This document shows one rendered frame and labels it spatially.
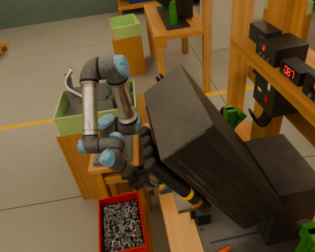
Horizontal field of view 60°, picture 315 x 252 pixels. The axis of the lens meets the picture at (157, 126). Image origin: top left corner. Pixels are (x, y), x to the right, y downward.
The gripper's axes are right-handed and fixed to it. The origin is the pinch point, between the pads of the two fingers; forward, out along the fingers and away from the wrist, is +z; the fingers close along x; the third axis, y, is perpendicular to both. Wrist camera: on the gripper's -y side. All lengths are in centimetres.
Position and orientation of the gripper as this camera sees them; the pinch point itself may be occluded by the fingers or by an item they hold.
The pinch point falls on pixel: (158, 185)
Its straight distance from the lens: 144.5
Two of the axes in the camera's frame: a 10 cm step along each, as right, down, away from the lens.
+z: 6.5, 5.3, 5.4
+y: -7.4, 6.0, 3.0
